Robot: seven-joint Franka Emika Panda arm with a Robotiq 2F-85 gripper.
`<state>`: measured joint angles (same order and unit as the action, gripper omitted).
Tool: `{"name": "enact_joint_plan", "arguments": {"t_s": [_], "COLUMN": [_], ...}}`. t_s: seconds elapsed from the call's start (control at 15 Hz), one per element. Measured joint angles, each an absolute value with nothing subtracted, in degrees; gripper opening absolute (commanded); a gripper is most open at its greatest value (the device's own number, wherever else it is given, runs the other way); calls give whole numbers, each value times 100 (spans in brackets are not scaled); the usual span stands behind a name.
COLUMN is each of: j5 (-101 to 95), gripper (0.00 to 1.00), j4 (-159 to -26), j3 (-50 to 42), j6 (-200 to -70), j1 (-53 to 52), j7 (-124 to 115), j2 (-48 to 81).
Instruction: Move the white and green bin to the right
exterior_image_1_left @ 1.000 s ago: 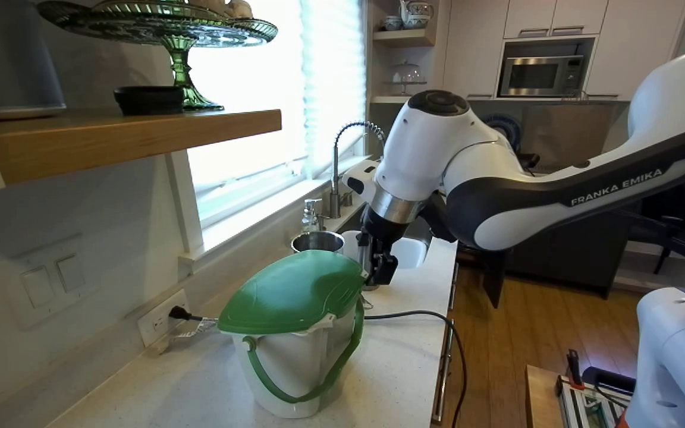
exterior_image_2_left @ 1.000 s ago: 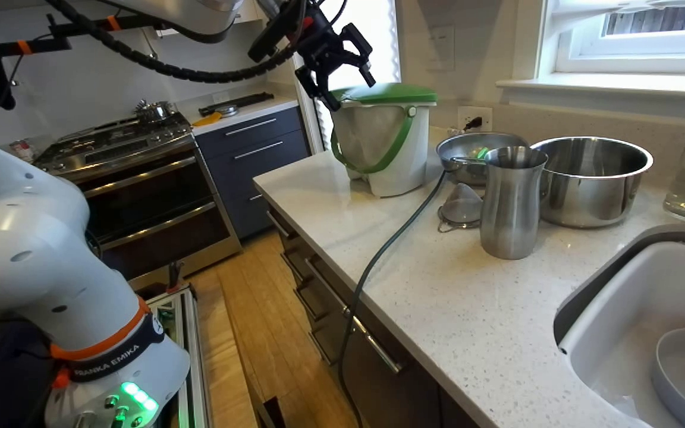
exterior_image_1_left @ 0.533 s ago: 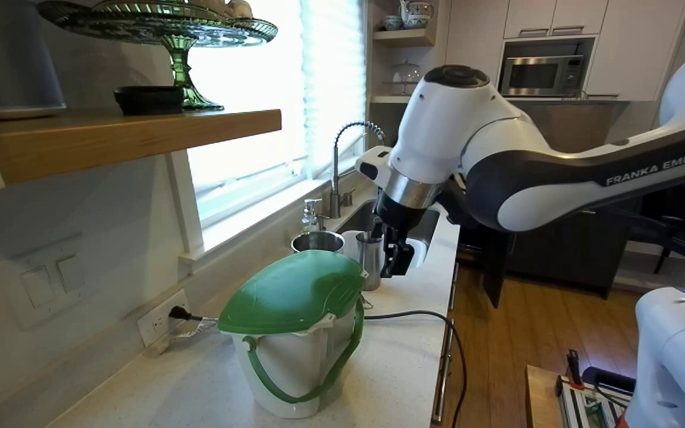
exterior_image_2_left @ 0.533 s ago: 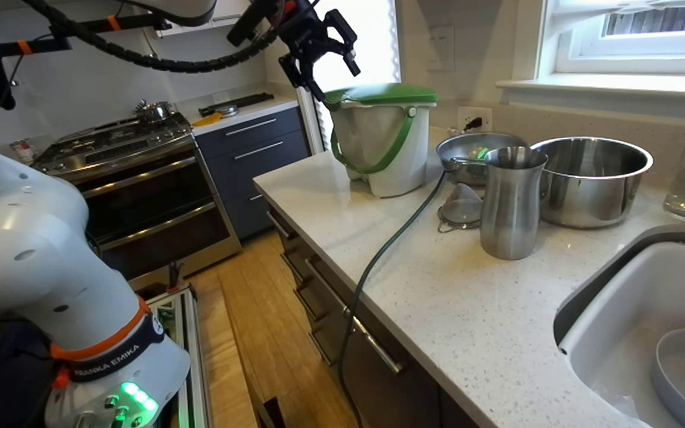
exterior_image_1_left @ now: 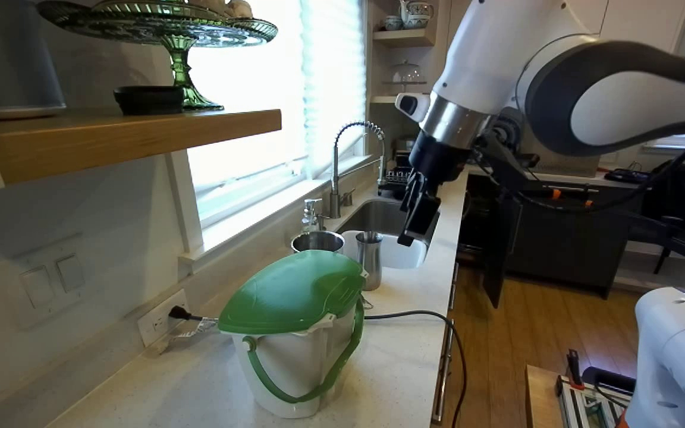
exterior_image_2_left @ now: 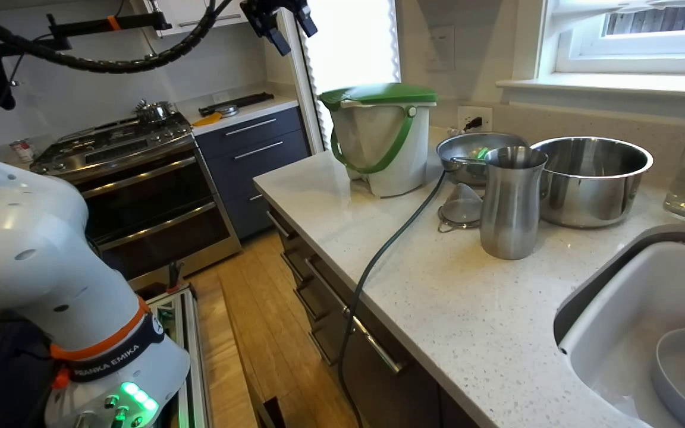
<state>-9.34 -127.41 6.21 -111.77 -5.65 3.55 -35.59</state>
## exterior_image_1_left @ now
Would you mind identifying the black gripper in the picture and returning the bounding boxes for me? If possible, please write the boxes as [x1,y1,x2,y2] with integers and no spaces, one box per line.
[396,129,471,248]

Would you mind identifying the white robot base link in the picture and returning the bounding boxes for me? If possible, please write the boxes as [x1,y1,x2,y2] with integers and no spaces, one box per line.
[626,285,685,428]

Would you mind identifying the black dish rack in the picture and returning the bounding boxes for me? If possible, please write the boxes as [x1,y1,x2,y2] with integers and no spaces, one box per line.
[377,168,413,203]

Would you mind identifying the steel kitchen sink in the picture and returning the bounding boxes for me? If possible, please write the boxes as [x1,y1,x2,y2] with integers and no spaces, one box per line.
[341,197,441,271]

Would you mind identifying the white plastic tub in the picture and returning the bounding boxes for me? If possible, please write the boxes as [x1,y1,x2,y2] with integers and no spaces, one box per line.
[341,228,430,271]

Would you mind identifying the tall steel cup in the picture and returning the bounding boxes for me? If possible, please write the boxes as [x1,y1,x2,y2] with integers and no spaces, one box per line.
[353,228,386,292]

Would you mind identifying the chrome gooseneck faucet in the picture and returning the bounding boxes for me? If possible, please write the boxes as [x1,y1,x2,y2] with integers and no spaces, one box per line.
[325,118,387,222]

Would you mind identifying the steel cooking pot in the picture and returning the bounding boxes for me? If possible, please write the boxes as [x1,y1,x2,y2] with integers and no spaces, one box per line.
[287,228,348,256]

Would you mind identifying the clear soap dispenser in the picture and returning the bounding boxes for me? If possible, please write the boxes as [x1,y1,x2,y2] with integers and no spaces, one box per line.
[299,197,325,235]

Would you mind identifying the glassware on shelf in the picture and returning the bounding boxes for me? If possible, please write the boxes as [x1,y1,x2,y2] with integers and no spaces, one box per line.
[387,59,430,97]

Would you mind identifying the dishes on cabinet shelf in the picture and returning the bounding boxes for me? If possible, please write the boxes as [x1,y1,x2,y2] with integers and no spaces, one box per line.
[381,0,436,33]

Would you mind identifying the wooden crate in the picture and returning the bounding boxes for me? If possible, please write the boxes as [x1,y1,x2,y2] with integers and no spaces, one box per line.
[525,365,567,428]

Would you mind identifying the black power plug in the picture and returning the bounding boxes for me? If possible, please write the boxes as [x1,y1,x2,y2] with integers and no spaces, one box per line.
[167,305,204,325]

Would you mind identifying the pile of hand tools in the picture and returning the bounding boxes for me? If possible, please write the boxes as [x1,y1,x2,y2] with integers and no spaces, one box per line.
[556,348,637,428]

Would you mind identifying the black chair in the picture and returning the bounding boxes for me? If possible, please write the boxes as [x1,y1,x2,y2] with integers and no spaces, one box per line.
[641,158,685,277]

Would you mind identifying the small black bowl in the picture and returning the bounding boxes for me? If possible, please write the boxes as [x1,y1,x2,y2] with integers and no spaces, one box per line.
[113,83,186,116]

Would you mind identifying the green glass cake stand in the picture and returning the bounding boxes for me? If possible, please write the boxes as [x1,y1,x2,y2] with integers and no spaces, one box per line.
[35,0,281,114]

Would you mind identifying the grey rounded container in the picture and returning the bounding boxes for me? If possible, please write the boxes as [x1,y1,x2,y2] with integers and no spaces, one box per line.
[0,0,70,122]

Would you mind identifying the black power cable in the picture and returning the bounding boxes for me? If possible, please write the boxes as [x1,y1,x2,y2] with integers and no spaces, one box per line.
[361,306,471,428]

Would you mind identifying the white wall outlet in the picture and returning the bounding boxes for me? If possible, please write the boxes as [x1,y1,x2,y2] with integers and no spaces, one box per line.
[136,291,195,355]

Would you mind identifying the wooden wall shelf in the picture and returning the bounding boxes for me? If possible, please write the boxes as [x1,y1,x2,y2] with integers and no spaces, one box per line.
[0,107,284,185]

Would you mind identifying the white light switch plate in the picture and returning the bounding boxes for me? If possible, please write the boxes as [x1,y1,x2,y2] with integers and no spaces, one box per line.
[8,235,90,328]

